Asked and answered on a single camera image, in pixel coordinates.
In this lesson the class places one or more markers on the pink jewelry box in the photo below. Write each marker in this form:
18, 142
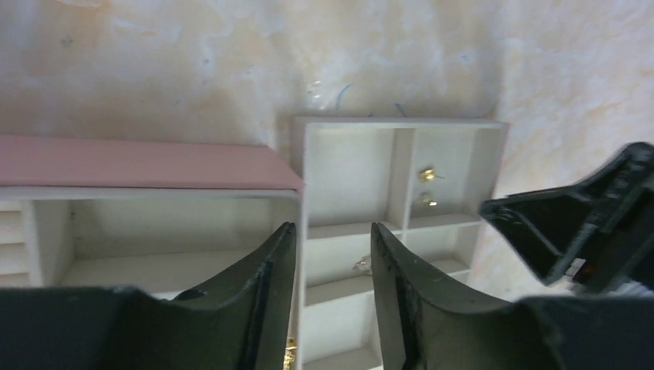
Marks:
160, 217

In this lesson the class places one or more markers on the beige divided tray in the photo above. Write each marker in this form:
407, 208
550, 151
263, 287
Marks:
359, 171

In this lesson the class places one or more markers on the small silver earring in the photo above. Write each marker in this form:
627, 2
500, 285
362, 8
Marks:
364, 265

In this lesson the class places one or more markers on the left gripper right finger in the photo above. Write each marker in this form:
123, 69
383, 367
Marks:
429, 320

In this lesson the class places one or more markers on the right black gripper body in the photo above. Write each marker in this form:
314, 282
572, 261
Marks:
598, 231

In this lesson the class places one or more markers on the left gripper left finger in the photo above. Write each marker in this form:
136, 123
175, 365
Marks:
238, 319

